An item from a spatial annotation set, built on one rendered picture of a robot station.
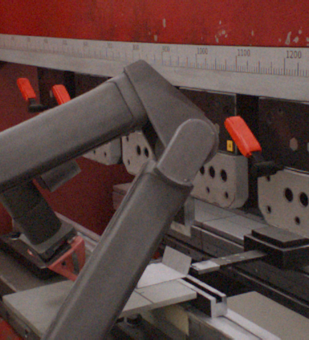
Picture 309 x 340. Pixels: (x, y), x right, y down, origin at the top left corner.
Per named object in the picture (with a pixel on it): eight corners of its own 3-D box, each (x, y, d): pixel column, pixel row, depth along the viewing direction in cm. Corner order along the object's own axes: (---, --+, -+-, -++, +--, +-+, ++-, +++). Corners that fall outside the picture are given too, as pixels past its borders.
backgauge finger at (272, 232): (175, 269, 142) (174, 242, 141) (290, 244, 154) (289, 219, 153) (212, 288, 132) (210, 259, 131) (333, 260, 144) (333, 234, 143)
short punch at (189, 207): (156, 225, 137) (153, 172, 135) (165, 223, 138) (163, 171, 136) (185, 238, 129) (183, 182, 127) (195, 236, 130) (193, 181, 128)
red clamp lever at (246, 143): (224, 115, 100) (260, 172, 95) (250, 111, 102) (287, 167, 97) (218, 124, 101) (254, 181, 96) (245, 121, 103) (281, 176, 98)
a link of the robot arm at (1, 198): (-15, 182, 121) (-7, 192, 116) (23, 157, 122) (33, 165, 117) (10, 216, 124) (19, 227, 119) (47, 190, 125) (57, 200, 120)
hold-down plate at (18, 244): (-2, 247, 198) (-3, 236, 198) (19, 242, 201) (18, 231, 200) (41, 280, 172) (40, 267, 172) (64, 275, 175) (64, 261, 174)
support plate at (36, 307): (2, 301, 130) (2, 295, 130) (144, 267, 142) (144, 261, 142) (42, 340, 114) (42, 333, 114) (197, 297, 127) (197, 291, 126)
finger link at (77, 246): (88, 259, 131) (59, 218, 127) (106, 272, 125) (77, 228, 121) (56, 287, 129) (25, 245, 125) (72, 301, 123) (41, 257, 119)
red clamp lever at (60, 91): (50, 83, 152) (68, 119, 146) (70, 82, 153) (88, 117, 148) (49, 90, 153) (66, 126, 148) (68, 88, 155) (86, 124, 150)
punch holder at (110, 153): (78, 155, 155) (72, 72, 152) (116, 149, 159) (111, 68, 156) (111, 167, 142) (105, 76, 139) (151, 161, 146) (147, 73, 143)
